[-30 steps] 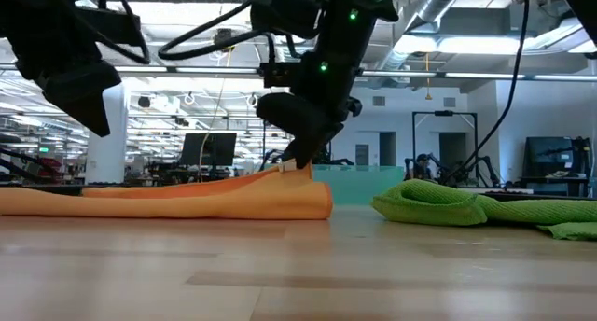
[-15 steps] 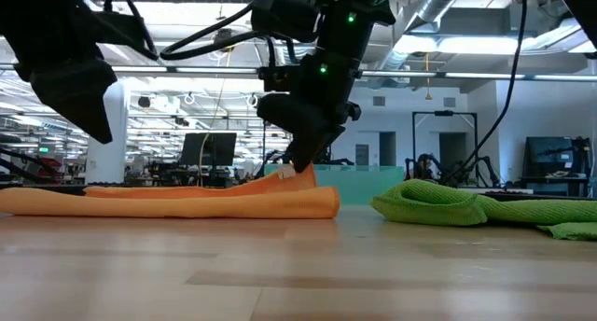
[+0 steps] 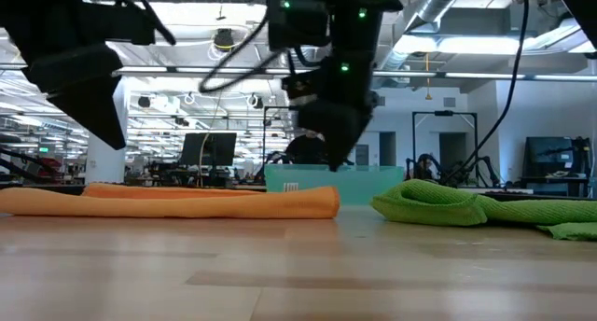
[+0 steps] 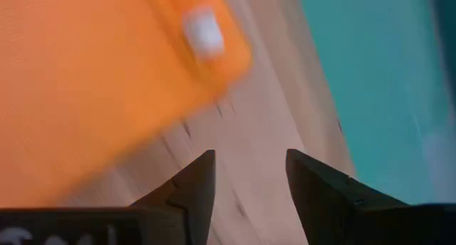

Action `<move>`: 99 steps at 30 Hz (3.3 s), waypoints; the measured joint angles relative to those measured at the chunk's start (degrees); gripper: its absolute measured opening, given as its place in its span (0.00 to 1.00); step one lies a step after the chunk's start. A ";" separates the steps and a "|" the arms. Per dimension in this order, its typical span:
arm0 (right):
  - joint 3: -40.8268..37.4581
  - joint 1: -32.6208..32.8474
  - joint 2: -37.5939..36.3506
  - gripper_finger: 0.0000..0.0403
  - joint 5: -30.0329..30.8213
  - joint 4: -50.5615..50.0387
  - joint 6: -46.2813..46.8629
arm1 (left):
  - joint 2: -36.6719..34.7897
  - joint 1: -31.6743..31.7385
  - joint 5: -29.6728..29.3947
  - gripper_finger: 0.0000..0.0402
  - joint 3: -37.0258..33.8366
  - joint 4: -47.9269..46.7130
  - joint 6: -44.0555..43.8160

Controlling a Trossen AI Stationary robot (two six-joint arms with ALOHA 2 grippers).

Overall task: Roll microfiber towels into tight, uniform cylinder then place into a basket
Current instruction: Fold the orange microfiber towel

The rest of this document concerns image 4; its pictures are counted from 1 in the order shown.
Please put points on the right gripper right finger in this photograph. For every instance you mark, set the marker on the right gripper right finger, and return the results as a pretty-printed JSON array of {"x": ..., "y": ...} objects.
[{"x": 320, "y": 198}]

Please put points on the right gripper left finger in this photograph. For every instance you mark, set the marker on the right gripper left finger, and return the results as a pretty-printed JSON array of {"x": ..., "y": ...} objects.
[{"x": 192, "y": 188}]

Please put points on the orange microfiber towel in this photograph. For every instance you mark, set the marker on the orange microfiber towel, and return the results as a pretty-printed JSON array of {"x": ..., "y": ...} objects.
[{"x": 89, "y": 77}]

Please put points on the teal plastic basket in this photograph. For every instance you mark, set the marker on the teal plastic basket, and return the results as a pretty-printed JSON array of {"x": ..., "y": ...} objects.
[{"x": 374, "y": 77}]

